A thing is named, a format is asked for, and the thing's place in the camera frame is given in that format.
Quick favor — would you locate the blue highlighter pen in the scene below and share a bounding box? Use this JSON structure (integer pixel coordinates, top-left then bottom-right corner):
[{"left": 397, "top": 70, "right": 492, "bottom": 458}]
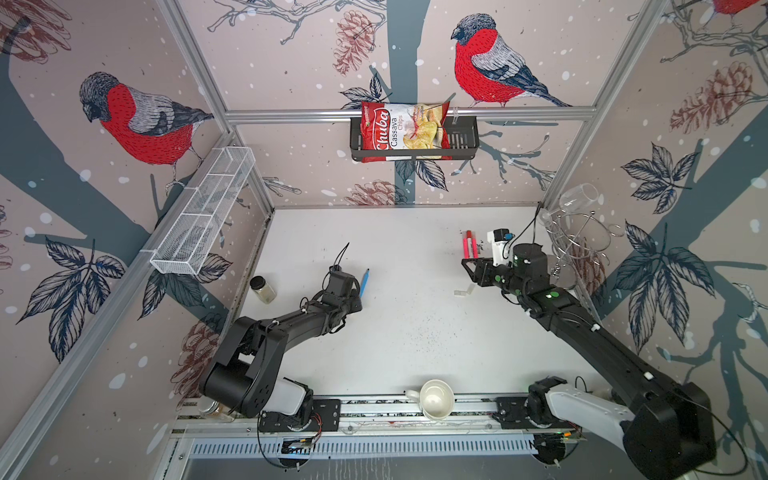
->
[{"left": 359, "top": 269, "right": 370, "bottom": 298}]

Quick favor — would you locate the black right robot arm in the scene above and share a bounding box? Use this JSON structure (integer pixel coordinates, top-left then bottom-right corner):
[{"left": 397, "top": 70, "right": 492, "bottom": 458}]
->
[{"left": 461, "top": 243, "right": 717, "bottom": 479}]

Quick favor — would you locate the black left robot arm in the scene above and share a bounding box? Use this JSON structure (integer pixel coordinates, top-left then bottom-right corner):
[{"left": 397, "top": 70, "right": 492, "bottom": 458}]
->
[{"left": 199, "top": 266, "right": 362, "bottom": 418}]

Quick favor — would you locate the small glass spice jar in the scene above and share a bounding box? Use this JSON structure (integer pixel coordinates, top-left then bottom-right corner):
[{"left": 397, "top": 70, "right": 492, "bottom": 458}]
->
[{"left": 249, "top": 275, "right": 276, "bottom": 304}]

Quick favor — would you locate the chrome glass holder stand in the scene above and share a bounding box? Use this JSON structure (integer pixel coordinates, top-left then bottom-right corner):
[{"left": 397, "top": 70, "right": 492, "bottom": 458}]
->
[{"left": 541, "top": 210, "right": 625, "bottom": 296}]

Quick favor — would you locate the clear wine glass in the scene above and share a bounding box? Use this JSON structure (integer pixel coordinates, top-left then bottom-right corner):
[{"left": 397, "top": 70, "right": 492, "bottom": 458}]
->
[{"left": 537, "top": 183, "right": 600, "bottom": 226}]

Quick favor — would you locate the white ceramic cup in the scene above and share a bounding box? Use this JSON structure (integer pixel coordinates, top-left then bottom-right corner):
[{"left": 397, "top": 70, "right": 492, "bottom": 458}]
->
[{"left": 404, "top": 379, "right": 455, "bottom": 421}]

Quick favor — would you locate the red cassava chips bag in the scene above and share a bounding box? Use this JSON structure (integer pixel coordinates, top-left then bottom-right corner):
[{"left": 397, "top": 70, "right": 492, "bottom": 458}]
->
[{"left": 360, "top": 102, "right": 450, "bottom": 153}]

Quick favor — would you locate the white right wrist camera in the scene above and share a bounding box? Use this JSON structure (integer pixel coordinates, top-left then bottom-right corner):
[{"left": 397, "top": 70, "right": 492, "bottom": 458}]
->
[{"left": 487, "top": 228, "right": 514, "bottom": 266}]

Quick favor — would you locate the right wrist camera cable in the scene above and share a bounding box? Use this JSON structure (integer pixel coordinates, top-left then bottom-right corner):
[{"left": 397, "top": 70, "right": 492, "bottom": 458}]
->
[{"left": 507, "top": 203, "right": 545, "bottom": 247}]

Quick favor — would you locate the black wire wall basket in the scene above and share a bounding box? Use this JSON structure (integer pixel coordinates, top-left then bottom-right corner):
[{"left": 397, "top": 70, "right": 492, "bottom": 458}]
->
[{"left": 350, "top": 117, "right": 479, "bottom": 163}]

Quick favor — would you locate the white mesh wall shelf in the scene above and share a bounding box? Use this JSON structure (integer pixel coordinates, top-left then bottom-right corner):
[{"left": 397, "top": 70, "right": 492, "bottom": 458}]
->
[{"left": 150, "top": 146, "right": 255, "bottom": 275}]

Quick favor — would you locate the glass jar near rail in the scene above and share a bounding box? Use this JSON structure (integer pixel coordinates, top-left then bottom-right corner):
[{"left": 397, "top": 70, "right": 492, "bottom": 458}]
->
[{"left": 197, "top": 396, "right": 234, "bottom": 423}]

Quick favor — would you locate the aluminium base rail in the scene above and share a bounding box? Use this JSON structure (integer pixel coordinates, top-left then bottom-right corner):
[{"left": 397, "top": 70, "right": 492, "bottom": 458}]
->
[{"left": 165, "top": 393, "right": 584, "bottom": 468}]

